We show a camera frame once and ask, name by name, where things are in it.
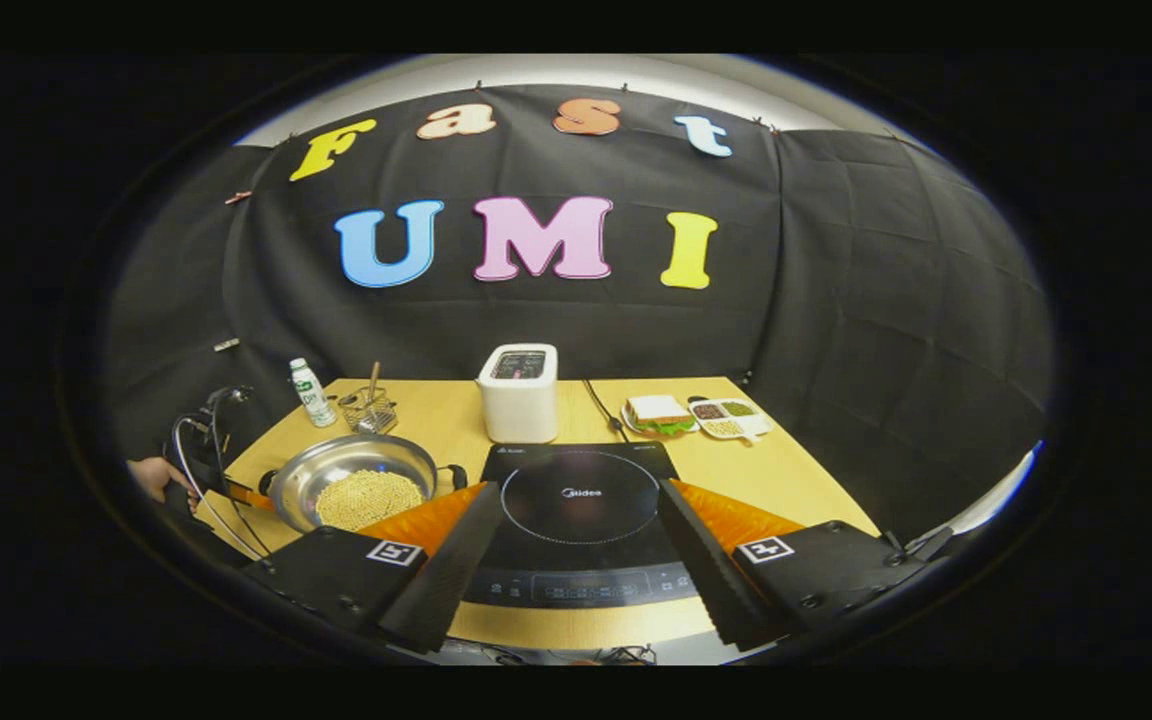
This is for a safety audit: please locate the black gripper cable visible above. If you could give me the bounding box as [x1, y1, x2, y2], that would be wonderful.
[168, 385, 273, 559]

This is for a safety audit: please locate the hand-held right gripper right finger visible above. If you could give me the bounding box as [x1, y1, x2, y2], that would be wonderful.
[656, 478, 927, 651]

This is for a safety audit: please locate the white bottle with green label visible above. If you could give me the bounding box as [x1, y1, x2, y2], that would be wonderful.
[289, 358, 337, 428]

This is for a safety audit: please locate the wire utensil basket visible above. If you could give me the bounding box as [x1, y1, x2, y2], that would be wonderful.
[338, 387, 399, 436]

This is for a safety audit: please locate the white divided dish with beans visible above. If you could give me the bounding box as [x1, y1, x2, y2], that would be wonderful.
[688, 397, 773, 442]

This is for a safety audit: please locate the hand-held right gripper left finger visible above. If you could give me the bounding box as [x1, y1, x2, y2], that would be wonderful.
[241, 482, 504, 654]

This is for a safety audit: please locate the sandwich on white plate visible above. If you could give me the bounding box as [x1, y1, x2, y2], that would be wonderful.
[621, 394, 699, 438]

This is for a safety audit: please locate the black power cable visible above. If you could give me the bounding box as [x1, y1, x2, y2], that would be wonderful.
[581, 378, 629, 443]

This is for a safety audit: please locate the black induction cooktop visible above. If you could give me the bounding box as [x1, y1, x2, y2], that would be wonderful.
[463, 442, 699, 609]

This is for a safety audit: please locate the white toaster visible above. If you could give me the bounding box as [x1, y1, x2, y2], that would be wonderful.
[476, 344, 559, 444]

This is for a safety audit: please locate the pile of yellow beans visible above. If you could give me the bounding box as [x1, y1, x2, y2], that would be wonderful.
[316, 470, 427, 531]

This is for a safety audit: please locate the steel pot with black handles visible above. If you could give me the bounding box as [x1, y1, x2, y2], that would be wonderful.
[258, 433, 469, 534]

